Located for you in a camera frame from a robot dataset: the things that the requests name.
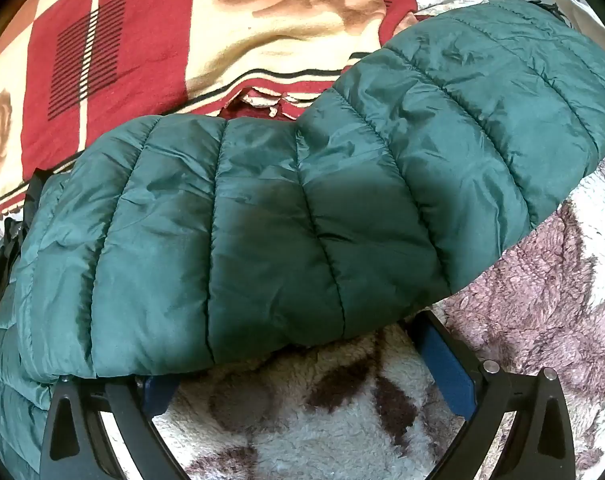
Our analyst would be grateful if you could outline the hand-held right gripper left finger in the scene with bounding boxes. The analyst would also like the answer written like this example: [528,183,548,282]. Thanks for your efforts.
[40,374,194,480]

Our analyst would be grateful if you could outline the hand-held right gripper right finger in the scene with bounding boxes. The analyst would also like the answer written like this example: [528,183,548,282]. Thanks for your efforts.
[407,310,576,480]

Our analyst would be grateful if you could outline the dark green puffer jacket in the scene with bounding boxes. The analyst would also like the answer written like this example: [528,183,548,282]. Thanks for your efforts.
[0,0,605,443]

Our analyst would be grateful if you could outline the white floral fleece blanket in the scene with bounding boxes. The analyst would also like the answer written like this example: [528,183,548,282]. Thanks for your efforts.
[0,0,605,480]

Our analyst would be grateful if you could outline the red and cream rose blanket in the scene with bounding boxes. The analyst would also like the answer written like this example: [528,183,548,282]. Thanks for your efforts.
[0,0,419,227]

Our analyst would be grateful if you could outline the white cloth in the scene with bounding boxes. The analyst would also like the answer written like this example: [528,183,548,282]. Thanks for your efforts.
[545,0,604,36]

